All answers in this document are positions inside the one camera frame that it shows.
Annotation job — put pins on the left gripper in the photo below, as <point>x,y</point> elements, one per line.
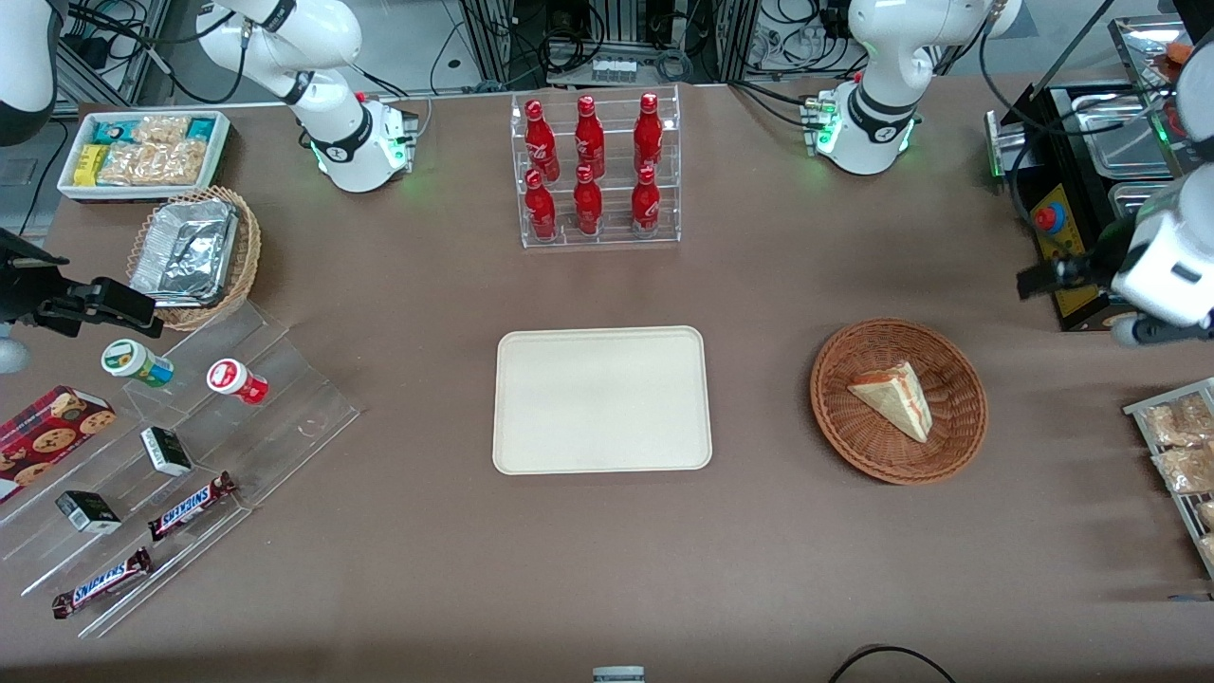
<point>1098,262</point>

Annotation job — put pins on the triangular sandwich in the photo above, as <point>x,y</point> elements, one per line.
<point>896,398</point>

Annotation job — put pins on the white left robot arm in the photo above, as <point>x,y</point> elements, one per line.
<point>877,95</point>

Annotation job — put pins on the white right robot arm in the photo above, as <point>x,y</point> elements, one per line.
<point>341,133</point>

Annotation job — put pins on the light wicker basket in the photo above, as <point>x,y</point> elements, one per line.
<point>248,256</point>

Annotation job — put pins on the brown wicker basket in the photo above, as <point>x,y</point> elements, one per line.
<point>854,436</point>

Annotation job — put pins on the beige rectangular tray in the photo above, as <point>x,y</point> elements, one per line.
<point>602,398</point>

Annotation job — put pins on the green lid cup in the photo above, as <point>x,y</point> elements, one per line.
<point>133,361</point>

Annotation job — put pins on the red emergency stop button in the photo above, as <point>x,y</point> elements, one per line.
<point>1048,218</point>

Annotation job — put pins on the silver foil container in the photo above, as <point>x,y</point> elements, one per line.
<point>185,251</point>

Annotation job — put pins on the red cookie box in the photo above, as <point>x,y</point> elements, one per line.
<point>47,436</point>

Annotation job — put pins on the red lid cup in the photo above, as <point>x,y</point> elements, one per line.
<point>234,379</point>

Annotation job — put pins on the black food warmer cabinet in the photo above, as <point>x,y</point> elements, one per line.
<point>1053,142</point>

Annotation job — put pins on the large clear cracker bag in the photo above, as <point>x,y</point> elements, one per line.
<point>156,163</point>

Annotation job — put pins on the yellow snack packet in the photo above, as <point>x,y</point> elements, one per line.
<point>90,165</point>

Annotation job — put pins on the small black box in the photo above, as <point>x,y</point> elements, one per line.
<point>88,512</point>
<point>167,451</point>

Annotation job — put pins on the teal snack packet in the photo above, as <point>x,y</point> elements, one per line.
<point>112,132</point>
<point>201,128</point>

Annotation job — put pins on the white plastic snack bin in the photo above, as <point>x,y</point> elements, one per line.
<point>220,156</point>

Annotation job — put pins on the small clear cracker bag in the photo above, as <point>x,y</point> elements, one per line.
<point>161,129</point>

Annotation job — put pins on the clear bag of pastries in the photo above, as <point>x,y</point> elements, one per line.
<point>1187,469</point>
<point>1181,422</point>

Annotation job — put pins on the clear acrylic step display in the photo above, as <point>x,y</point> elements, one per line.
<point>285,417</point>

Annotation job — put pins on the Snickers bar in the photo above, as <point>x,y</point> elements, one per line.
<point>102,582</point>
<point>190,506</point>

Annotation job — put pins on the red cola bottle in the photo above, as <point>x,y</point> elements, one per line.
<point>648,133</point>
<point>645,204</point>
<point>588,207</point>
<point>540,142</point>
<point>541,211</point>
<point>589,138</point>

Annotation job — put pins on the clear acrylic bottle rack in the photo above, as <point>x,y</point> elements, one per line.
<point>616,242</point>

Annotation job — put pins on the white power strip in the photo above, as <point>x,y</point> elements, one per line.
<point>614,69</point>

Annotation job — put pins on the grey device at table edge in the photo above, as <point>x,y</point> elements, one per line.
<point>618,674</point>

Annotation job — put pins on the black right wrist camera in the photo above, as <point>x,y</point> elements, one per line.
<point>24,285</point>

